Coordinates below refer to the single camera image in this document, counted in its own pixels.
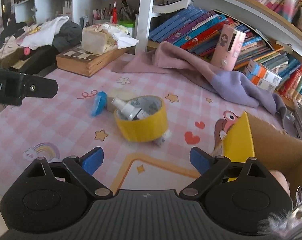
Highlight blue packet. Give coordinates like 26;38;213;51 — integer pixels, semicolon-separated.
91;91;107;117

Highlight yellow tape roll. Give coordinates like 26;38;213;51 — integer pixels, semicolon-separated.
114;95;171;145

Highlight small white dropper bottle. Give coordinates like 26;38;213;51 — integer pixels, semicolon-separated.
111;97;149;121

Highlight pink pig plush toy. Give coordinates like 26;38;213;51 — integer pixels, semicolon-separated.
269;170;291;196

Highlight pile of clothes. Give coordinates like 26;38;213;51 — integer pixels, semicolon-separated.
0;16;82;75

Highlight wooden chess board box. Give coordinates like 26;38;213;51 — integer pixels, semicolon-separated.
56;46;129;77

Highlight yellow cardboard box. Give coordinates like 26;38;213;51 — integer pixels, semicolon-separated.
211;111;302;196

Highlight pink checked tablecloth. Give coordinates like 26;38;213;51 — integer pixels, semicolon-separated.
0;52;287;196

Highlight cream tissue pack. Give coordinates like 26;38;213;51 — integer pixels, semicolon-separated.
81;23;139;55

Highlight stack of papers and books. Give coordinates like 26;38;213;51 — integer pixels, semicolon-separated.
293;99;302;140

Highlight orange white medicine boxes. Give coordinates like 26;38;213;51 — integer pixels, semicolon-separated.
243;60;282;93

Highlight red dictionary books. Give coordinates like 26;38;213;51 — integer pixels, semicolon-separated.
279;64;302;101

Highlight pink purple cloth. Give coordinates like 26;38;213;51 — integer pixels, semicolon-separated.
111;42;287;120

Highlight pink cylindrical holder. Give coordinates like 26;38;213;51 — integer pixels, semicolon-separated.
211;24;246;71

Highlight row of blue books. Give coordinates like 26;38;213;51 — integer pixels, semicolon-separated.
148;5;232;47

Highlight white bookshelf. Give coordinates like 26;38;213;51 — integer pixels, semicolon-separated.
13;0;302;61

